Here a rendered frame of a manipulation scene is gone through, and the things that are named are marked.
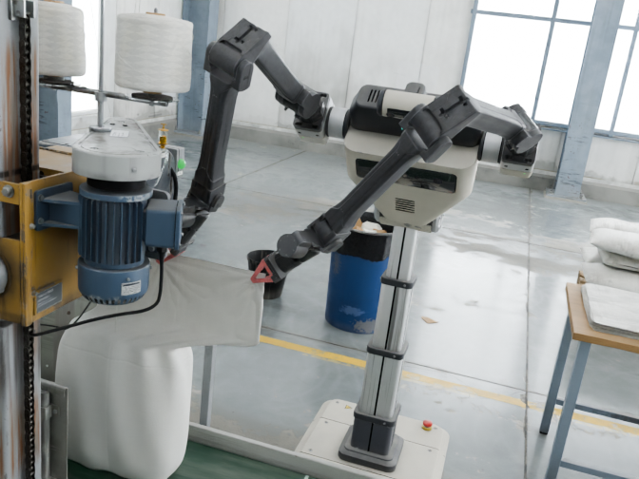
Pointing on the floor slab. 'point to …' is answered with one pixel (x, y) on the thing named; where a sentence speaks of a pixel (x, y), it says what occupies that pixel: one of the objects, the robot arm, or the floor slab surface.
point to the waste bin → (358, 278)
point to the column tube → (14, 457)
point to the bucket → (265, 273)
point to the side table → (574, 325)
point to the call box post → (207, 385)
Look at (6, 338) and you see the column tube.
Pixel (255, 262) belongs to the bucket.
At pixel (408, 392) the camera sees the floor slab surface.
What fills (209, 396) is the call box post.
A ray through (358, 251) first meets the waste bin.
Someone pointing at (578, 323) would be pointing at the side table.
